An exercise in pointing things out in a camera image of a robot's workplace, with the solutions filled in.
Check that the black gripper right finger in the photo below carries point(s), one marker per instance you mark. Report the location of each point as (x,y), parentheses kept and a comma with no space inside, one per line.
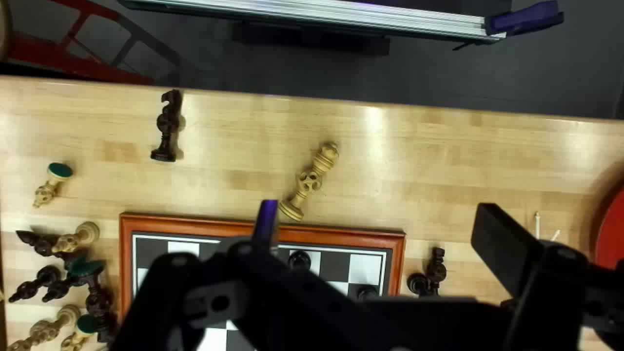
(547,281)

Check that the dark knight chess piece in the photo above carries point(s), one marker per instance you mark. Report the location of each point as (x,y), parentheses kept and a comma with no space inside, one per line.
(168,125)

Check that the dark lying chess piece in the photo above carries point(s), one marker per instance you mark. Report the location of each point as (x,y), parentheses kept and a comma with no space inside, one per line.
(430,281)

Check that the light pawn green felt base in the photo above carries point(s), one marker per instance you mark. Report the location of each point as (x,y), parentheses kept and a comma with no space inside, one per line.
(57,173)

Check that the wooden chess board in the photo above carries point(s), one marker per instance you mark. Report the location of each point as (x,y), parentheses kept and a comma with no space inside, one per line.
(301,310)

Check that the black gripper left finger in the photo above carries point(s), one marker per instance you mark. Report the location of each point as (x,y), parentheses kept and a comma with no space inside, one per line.
(182,296)

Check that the red plate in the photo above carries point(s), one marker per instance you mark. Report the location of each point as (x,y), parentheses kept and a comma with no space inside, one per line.
(609,240)

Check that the aluminium rail with purple end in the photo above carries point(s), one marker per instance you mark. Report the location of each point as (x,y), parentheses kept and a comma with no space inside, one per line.
(377,15)

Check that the light lying chess piece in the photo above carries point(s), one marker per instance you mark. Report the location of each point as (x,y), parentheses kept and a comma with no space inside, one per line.
(311,179)

